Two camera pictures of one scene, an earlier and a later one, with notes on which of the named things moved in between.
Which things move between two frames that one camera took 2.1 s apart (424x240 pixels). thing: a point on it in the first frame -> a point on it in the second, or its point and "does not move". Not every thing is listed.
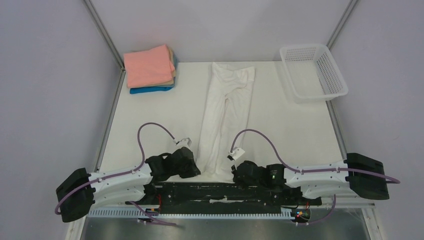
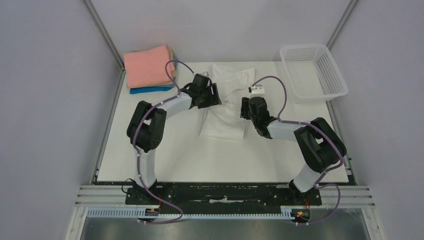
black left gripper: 193,171 -> 214,99
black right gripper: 240,170 -> 245,108
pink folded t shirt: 148,67 does not move
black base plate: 225,195 does not move
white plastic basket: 313,76 does not move
